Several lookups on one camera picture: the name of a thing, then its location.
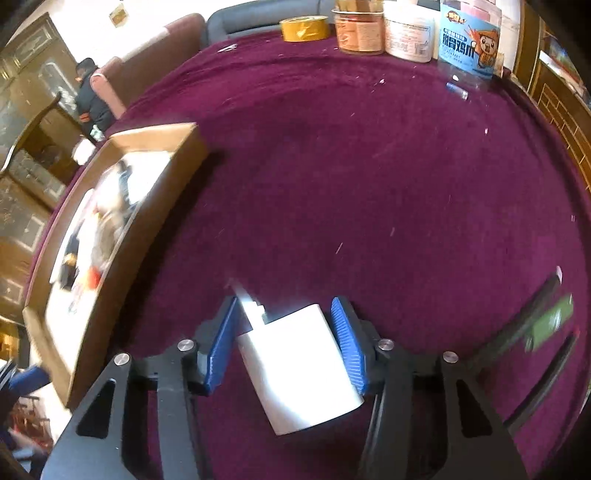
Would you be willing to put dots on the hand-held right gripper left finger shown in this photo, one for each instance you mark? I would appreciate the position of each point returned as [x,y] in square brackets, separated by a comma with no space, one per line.
[221,346]

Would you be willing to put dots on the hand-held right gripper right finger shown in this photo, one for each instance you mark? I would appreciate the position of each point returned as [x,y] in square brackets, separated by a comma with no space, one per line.
[348,346]

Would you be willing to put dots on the white charger block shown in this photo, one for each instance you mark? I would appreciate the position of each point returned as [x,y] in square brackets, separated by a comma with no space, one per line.
[300,369]

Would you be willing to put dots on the cardboard box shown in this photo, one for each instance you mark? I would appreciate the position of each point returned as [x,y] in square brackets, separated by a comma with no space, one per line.
[138,258]

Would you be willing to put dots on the purple tablecloth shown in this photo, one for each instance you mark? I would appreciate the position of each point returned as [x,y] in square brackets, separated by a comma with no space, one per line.
[346,184]

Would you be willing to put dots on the black marker with white ends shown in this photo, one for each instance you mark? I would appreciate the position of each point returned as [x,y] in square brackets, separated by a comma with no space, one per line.
[521,323]

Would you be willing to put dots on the black pen with red tip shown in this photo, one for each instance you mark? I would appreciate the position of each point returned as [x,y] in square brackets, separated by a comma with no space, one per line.
[545,378]

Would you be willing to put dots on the green lighter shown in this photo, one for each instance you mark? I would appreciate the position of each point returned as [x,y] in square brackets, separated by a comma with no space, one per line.
[551,321]

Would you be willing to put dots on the maroon upholstered chair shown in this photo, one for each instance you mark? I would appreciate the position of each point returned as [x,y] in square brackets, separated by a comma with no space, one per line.
[143,60]

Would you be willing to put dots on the small metal clip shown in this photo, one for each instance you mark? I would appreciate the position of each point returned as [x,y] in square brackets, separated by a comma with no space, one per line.
[227,47]

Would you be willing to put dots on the clear jar with orange contents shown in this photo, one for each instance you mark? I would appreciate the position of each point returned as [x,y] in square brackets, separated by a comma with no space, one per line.
[360,32]

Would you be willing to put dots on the dark wooden cabinet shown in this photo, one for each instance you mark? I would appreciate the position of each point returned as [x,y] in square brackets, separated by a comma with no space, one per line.
[32,92]

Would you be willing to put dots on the white plastic jar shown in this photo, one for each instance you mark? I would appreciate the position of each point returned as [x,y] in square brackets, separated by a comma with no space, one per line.
[411,34]

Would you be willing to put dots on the wooden lattice sideboard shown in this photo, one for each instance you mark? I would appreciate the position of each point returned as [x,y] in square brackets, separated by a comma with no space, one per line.
[558,106]

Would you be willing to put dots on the yellow tape roll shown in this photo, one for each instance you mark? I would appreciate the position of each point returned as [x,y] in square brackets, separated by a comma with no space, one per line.
[304,30]

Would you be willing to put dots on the grey sofa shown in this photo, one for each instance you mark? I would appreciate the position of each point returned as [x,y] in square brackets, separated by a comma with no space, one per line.
[249,21]

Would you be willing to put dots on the clear jar with blue label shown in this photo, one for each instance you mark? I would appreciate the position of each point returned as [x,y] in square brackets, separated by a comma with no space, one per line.
[468,41]

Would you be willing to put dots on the small wall plaque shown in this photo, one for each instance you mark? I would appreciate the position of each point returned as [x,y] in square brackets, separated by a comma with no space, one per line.
[118,13]

